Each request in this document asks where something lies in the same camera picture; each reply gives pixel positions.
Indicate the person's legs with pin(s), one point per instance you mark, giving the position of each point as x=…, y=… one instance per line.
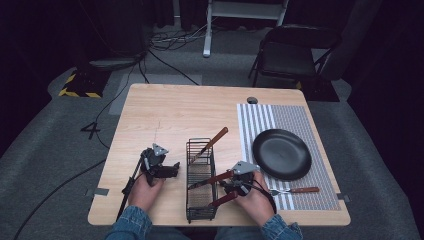
x=200, y=234

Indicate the grey striped placemat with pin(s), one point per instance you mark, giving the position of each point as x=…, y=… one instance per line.
x=310, y=120

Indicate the black yellow striped base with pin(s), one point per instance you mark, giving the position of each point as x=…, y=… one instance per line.
x=83, y=85

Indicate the black round plate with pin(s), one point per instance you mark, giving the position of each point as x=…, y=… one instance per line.
x=281, y=155

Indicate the grey tape piece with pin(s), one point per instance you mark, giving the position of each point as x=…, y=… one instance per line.
x=100, y=191
x=343, y=197

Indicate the black folding chair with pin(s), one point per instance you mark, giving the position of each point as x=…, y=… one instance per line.
x=286, y=58

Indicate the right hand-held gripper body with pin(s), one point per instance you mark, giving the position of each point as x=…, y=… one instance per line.
x=245, y=173

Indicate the black table grommet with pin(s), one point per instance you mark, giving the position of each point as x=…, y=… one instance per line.
x=252, y=100

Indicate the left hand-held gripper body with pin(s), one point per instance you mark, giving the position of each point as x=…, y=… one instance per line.
x=152, y=160

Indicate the white metal stand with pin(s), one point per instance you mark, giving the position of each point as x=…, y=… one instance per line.
x=208, y=33

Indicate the person's left hand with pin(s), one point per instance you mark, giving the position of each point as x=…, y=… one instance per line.
x=144, y=193

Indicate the grey stand foot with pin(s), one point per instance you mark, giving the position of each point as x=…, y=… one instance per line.
x=115, y=62

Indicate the person's right hand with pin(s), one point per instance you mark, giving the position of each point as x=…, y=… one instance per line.
x=255, y=203

